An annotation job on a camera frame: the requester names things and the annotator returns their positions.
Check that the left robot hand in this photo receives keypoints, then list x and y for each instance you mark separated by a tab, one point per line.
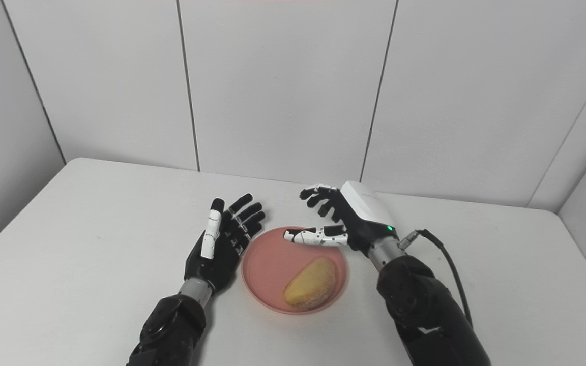
222	249

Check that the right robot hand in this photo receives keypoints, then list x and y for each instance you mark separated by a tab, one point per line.
359	218

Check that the pink plate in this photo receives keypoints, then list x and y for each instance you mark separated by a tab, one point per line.
277	264

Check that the bread roll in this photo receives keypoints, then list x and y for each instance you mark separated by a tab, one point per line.
310	283

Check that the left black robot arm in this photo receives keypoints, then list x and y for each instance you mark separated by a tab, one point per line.
171	330

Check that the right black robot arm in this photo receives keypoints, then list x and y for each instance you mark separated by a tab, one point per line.
425	315

